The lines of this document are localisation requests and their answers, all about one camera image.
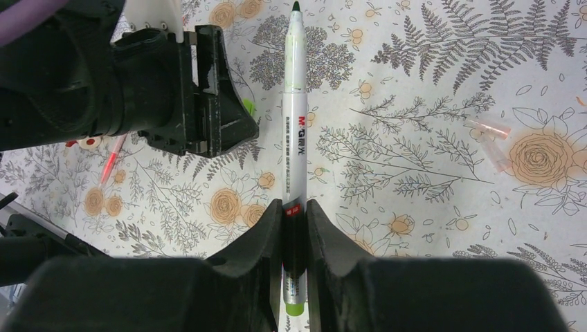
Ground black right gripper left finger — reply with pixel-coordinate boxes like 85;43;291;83
1;199;282;331

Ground red green toy car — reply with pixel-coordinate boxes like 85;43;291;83
64;136;102;150

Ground red gel pen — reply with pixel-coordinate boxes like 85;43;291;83
98;133;127;187

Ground green pen cap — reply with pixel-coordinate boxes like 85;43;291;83
242;99;255;116

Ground transparent red pen cap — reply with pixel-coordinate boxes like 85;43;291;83
465;117;512;172

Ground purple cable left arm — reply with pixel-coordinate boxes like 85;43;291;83
0;0;70;47

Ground white green marker pen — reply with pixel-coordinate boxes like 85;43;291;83
282;1;308;317

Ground floral patterned table mat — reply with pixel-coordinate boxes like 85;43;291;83
1;1;586;331

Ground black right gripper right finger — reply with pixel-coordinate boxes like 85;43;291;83
306;200;567;331

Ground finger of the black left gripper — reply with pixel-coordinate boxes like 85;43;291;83
197;25;259;156

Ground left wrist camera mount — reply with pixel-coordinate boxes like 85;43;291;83
123;0;184;44

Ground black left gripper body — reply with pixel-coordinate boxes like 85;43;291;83
112;25;220;158

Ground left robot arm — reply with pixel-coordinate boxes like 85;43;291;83
1;0;259;158

